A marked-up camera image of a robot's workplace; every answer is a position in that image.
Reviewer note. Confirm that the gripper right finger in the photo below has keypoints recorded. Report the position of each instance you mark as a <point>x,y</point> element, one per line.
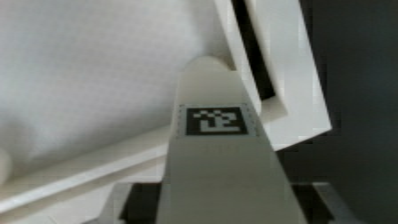
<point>324,206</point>

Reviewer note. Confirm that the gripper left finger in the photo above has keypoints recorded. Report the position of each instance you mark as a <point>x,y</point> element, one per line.
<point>125,208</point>

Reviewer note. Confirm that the white desk top tray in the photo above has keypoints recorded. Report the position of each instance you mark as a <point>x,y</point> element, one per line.
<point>93,53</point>

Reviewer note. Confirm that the white L-shaped fence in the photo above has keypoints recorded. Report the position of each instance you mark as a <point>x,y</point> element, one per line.
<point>285,92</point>

